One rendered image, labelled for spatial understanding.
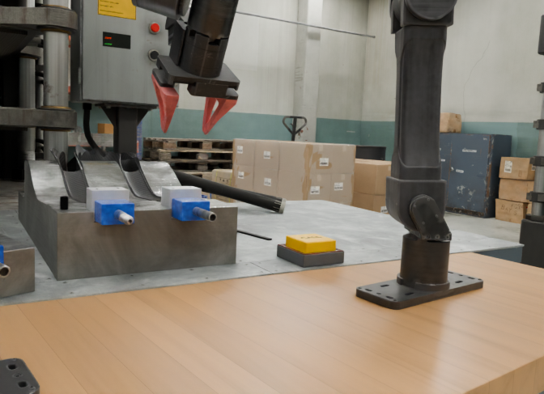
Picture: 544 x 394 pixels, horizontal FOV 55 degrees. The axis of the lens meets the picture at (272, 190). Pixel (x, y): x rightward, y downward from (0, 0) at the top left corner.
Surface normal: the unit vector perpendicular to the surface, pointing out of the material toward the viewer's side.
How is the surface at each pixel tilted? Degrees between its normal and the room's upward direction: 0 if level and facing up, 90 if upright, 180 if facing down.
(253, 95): 90
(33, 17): 90
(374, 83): 90
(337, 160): 99
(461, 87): 90
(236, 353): 0
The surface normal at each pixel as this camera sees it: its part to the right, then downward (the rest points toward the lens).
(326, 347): 0.04, -0.99
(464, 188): -0.83, 0.02
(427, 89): 0.07, 0.11
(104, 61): 0.51, 0.11
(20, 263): 0.74, 0.11
